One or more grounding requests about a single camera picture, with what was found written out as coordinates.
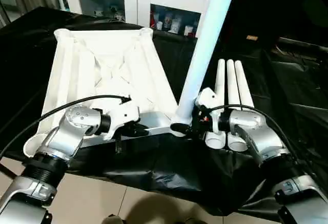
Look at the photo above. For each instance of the white plastic table top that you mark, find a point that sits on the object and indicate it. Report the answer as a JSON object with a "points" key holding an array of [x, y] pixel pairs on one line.
{"points": [[102, 70]]}

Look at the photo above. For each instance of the white plastic table leg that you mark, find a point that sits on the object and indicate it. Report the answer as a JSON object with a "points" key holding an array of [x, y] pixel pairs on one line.
{"points": [[207, 44], [219, 80], [243, 85], [231, 80]]}

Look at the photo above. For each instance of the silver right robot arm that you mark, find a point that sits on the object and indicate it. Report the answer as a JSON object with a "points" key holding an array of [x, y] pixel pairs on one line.
{"points": [[266, 142]]}

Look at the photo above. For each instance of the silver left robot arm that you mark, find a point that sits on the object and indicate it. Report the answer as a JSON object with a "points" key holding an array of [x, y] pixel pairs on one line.
{"points": [[61, 142]]}

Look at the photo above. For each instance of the black mat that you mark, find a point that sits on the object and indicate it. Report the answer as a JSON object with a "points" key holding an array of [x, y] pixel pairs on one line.
{"points": [[164, 172]]}

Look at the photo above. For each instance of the black metal rail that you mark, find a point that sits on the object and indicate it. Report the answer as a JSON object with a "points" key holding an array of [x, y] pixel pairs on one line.
{"points": [[302, 44]]}

